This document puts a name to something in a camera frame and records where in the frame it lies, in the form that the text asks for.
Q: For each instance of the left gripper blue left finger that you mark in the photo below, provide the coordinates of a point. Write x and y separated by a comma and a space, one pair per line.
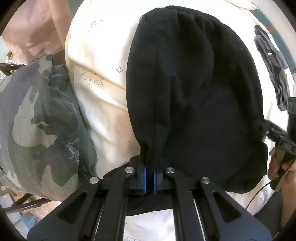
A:
136, 177

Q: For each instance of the teal mattress with orange stripe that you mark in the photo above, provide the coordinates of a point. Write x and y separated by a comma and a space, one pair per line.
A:
279, 19

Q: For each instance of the folded dark grey pants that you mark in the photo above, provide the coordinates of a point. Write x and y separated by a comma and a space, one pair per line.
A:
276, 66

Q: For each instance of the black pants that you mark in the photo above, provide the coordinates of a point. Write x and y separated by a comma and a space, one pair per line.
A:
193, 94

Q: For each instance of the pink hanging cloth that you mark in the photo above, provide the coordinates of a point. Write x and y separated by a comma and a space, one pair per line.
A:
38, 27

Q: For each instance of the cream cartoon print bedsheet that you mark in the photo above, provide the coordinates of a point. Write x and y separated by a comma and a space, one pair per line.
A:
96, 51

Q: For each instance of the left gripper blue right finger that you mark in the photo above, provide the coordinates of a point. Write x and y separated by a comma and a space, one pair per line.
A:
162, 180

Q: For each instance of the person right hand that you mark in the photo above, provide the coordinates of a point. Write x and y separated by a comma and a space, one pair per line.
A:
288, 185

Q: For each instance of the camouflage trousers of person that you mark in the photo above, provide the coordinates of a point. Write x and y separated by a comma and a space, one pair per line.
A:
45, 146

